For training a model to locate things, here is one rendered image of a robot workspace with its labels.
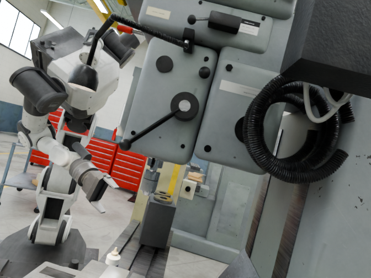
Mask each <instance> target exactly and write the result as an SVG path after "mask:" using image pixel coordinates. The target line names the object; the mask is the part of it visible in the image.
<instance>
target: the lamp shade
mask: <svg viewBox="0 0 371 278"><path fill-rule="evenodd" d="M67 83H68V84H69V85H72V86H74V87H77V88H79V89H83V90H86V91H89V92H94V93H96V91H97V88H98V84H99V78H98V72H97V71H96V70H95V69H94V68H93V67H92V66H90V65H87V64H80V65H76V66H75V67H74V69H73V70H72V71H71V73H70V76H69V78H68V82H67Z"/></svg>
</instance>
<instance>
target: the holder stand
mask: <svg viewBox="0 0 371 278"><path fill-rule="evenodd" d="M175 211H176V205H175V203H174V199H173V196H172V195H171V194H170V193H167V192H165V191H161V190H156V192H155V193H152V194H151V195H150V196H149V198H148V201H147V204H146V208H145V212H144V216H143V219H142V222H141V229H140V236H139V244H144V245H149V246H153V247H158V248H163V249H165V248H166V245H167V241H168V237H169V233H170V230H171V226H172V222H173V218H174V214H175Z"/></svg>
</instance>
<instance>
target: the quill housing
mask: <svg viewBox="0 0 371 278"><path fill-rule="evenodd" d="M217 63H218V55H217V53H216V51H215V50H213V49H211V48H208V47H204V46H200V45H196V44H194V50H193V53H192V54H189V53H186V52H183V48H182V47H180V46H177V45H174V44H172V43H169V42H167V41H164V40H162V39H159V38H156V37H153V38H152V39H151V40H150V43H149V46H148V49H147V53H146V57H145V60H144V64H143V67H142V71H141V74H140V78H139V82H138V85H137V89H136V92H135V96H134V100H133V103H132V106H131V110H130V114H129V118H128V121H127V124H126V128H125V132H124V135H123V139H128V140H129V139H131V138H132V137H134V136H135V135H137V134H138V133H140V132H141V131H143V130H144V129H146V128H148V127H149V126H151V125H152V124H154V123H155V122H156V121H158V120H160V119H161V118H163V117H164V116H166V115H167V114H169V113H171V107H170V106H171V101H172V99H173V97H174V96H175V95H176V94H178V93H180V92H189V93H192V94H193V95H195V96H196V98H197V100H198V102H199V111H198V114H197V115H196V117H195V118H194V119H192V120H191V121H180V120H178V119H176V118H175V117H172V118H170V119H169V120H167V121H166V122H164V123H163V124H161V125H160V126H158V127H157V128H155V129H153V130H152V131H150V132H149V133H147V134H146V135H144V136H142V137H141V138H140V139H138V140H137V141H135V142H134V143H132V144H131V148H130V149H129V150H128V151H130V152H134V153H138V154H141V155H145V156H148V157H152V158H156V159H160V160H163V161H166V162H170V163H174V164H178V165H185V164H187V163H189V162H190V161H191V159H192V156H193V152H194V148H195V144H196V141H197V138H198V133H199V130H200V126H201V123H202V119H203V115H204V111H205V107H206V103H207V101H208V96H209V93H210V88H211V85H212V82H213V78H214V74H215V70H216V66H217ZM204 66H206V67H208V68H209V69H210V71H211V74H210V76H209V77H208V78H207V79H202V78H201V77H200V76H199V70H200V68H201V67H204Z"/></svg>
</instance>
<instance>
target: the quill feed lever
mask: <svg viewBox="0 0 371 278"><path fill-rule="evenodd" d="M170 107H171V113H169V114H167V115H166V116H164V117H163V118H161V119H160V120H158V121H156V122H155V123H154V124H152V125H151V126H149V127H148V128H146V129H144V130H143V131H141V132H140V133H138V134H137V135H135V136H134V137H132V138H131V139H129V140H128V139H122V140H121V141H120V142H119V148H120V149H121V150H122V151H128V150H129V149H130V148H131V144H132V143H134V142H135V141H137V140H138V139H140V138H141V137H142V136H144V135H146V134H147V133H149V132H150V131H152V130H153V129H155V128H157V127H158V126H160V125H161V124H163V123H164V122H166V121H167V120H169V119H170V118H172V117H175V118H176V119H178V120H180V121H191V120H192V119H194V118H195V117H196V115H197V114H198V111H199V102H198V100H197V98H196V96H195V95H193V94H192V93H189V92H180V93H178V94H176V95H175V96H174V97H173V99H172V101H171V106H170Z"/></svg>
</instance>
